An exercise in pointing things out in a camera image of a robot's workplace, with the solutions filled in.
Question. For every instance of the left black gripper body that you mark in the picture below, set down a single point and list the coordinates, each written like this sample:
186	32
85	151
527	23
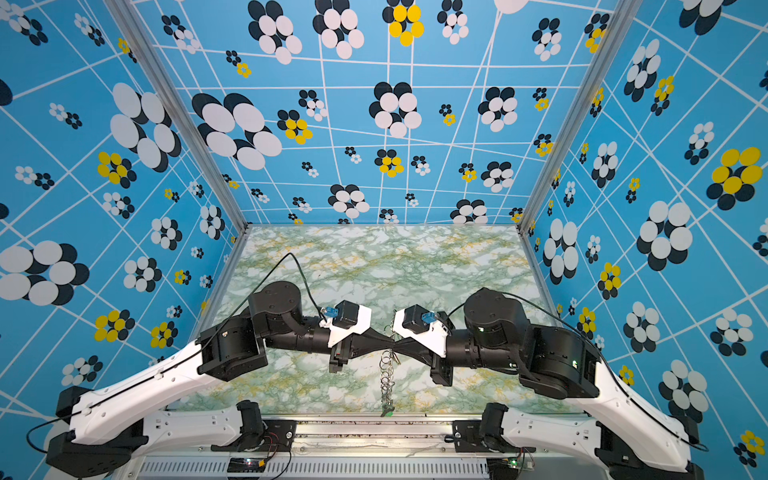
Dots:
341	352

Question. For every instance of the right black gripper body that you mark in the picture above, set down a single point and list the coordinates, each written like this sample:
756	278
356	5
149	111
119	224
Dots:
443	372

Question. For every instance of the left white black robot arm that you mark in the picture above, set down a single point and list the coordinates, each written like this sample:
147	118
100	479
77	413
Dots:
106	428

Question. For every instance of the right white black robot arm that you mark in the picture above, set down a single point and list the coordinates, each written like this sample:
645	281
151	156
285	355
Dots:
621	432

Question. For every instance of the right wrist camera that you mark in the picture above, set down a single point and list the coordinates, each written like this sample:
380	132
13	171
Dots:
428	328

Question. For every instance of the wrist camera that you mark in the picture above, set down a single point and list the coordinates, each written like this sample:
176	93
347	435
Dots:
428	328
345	319

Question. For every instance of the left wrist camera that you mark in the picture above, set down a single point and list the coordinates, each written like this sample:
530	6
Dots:
345	319

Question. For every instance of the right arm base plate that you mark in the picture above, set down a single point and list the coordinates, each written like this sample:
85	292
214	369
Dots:
471	436

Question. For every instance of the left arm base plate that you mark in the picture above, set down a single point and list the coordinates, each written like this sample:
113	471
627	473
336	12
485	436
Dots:
272	436

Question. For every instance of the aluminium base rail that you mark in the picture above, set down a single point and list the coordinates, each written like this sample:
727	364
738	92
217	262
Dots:
365	447

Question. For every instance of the right aluminium corner post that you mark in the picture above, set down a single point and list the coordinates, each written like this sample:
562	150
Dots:
620	22

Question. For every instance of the aluminium corner post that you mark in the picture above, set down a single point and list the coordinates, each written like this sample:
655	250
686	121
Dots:
620	22
127	20

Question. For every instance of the left aluminium corner post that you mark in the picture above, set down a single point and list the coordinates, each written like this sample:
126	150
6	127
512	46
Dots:
127	20

